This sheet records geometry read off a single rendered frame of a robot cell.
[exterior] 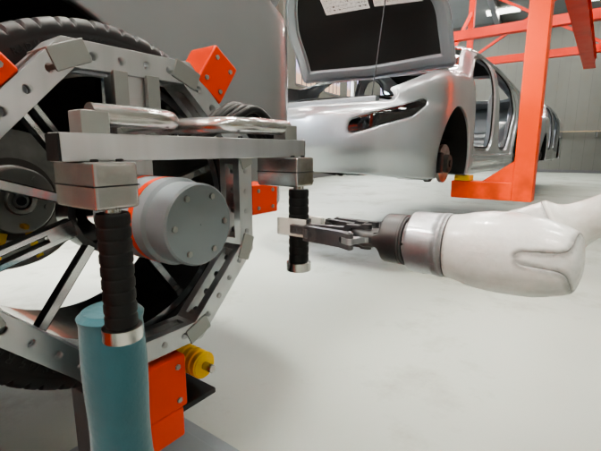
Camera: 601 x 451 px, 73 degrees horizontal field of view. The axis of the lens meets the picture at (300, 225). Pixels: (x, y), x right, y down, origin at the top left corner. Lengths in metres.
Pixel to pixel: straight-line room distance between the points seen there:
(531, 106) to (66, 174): 3.78
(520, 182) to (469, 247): 3.48
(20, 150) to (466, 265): 0.98
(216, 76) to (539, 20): 3.50
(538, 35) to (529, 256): 3.62
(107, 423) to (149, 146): 0.39
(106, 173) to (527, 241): 0.47
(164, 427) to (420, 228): 0.61
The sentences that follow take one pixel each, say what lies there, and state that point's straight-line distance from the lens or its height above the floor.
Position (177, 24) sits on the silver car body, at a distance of 1.29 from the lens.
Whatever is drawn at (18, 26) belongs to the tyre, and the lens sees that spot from 0.79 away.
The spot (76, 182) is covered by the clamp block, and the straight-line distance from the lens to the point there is 0.49.
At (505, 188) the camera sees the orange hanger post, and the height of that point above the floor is 0.63.
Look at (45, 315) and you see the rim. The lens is 0.83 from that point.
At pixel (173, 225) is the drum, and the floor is 0.86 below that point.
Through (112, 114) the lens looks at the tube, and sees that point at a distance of 0.51.
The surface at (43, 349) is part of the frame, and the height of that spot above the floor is 0.68.
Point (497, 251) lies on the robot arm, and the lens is 0.54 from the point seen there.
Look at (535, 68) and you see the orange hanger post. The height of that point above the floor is 1.62.
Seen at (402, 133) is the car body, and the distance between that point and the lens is 3.09.
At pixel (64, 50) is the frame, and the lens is 0.71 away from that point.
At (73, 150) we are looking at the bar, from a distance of 0.49.
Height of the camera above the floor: 0.96
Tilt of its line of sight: 10 degrees down
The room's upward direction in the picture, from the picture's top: straight up
